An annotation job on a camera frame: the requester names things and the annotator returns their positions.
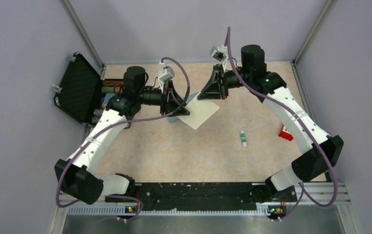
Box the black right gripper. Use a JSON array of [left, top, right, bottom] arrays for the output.
[[197, 64, 251, 100]]

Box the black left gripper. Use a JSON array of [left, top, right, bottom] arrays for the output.
[[137, 79, 190, 117]]

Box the beige letter paper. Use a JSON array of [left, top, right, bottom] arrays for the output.
[[178, 97, 220, 130]]

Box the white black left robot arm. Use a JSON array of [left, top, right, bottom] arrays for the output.
[[54, 62, 190, 208]]

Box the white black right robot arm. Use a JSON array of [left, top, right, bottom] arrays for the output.
[[197, 44, 344, 202]]

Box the green white glue stick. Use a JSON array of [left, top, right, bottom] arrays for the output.
[[239, 131, 248, 149]]

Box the black poker chip case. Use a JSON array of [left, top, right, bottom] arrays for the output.
[[52, 52, 125, 127]]

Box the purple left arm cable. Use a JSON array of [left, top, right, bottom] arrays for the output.
[[55, 57, 191, 224]]

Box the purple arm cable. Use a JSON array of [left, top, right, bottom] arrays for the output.
[[55, 57, 191, 224], [223, 26, 339, 222]]

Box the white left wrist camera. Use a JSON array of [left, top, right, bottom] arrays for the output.
[[157, 62, 175, 84]]

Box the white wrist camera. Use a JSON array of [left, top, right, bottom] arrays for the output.
[[210, 45, 228, 62], [157, 62, 175, 84]]

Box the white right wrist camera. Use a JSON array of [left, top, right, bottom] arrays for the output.
[[210, 45, 228, 62]]

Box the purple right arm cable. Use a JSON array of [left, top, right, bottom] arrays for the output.
[[223, 26, 339, 222]]

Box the aluminium front frame rail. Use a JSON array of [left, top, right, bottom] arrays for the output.
[[48, 182, 363, 234]]

